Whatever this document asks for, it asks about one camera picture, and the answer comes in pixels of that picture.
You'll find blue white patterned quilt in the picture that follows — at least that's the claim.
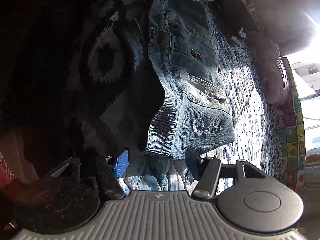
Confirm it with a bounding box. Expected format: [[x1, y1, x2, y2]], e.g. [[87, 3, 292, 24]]
[[65, 0, 280, 192]]

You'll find cluttered bedside shelf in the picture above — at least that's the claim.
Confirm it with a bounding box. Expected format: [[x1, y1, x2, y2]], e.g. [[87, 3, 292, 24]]
[[221, 0, 263, 33]]

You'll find blue denim jacket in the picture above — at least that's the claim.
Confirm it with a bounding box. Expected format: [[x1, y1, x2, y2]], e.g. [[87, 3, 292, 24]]
[[125, 0, 236, 160]]

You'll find colourful alphabet foam mat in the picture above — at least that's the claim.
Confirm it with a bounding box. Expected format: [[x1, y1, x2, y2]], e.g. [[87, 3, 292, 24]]
[[275, 58, 306, 196]]

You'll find pink pillow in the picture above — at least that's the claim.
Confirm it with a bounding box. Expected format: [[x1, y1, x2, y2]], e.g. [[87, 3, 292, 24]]
[[248, 33, 289, 104]]

